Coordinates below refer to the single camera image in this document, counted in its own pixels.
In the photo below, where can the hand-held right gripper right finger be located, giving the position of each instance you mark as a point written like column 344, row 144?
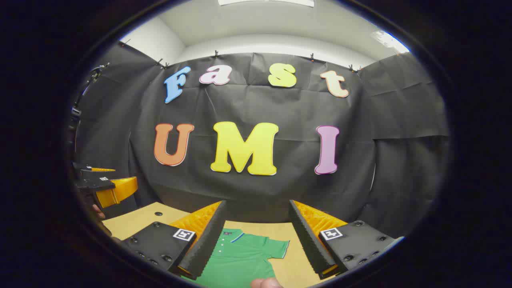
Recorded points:
column 306, row 236

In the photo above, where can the ceiling light panel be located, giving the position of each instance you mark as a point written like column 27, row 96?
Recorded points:
column 266, row 2

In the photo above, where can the black backdrop cloth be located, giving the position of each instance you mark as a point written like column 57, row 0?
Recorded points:
column 260, row 192

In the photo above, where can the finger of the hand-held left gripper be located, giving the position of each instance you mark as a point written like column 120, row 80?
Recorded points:
column 116, row 191
column 90, row 170

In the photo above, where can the green T-shirt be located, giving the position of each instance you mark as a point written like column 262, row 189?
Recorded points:
column 240, row 260

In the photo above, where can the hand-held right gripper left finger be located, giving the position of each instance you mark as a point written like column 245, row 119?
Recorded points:
column 210, row 240

